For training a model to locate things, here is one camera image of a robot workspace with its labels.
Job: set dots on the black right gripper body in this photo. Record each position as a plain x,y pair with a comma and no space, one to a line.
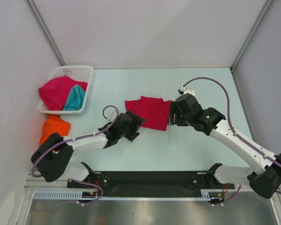
180,119

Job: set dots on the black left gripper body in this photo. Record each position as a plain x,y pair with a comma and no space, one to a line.
132,127

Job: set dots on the red t shirt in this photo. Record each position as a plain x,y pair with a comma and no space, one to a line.
155,111
55,92

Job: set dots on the white plastic laundry basket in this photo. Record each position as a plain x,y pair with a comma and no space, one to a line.
78,73

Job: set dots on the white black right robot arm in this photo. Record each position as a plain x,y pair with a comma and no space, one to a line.
263,171

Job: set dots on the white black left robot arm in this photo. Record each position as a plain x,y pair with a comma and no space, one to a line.
54,159

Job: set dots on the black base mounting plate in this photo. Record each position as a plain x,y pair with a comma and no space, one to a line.
155,184

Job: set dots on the teal t shirt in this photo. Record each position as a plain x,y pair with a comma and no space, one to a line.
75,99

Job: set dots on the orange folded t shirt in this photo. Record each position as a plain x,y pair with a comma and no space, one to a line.
54,124

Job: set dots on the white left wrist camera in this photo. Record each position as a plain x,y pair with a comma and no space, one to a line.
114,116

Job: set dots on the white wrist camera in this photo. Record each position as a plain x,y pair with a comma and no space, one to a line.
183,90
114,116

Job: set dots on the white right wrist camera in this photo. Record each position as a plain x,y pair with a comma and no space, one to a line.
183,90

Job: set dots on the white slotted cable duct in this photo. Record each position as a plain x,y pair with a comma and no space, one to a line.
92,195

